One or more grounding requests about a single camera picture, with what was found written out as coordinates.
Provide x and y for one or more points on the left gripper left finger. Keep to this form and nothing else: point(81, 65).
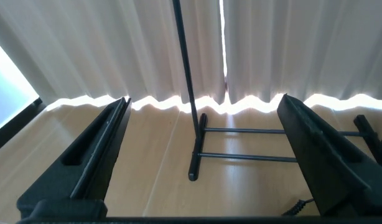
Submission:
point(54, 189)

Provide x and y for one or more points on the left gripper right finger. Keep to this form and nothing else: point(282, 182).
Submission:
point(340, 186)

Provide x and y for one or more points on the black clothes rack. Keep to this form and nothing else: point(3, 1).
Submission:
point(198, 146)

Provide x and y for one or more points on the window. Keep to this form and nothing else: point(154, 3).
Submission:
point(7, 93)

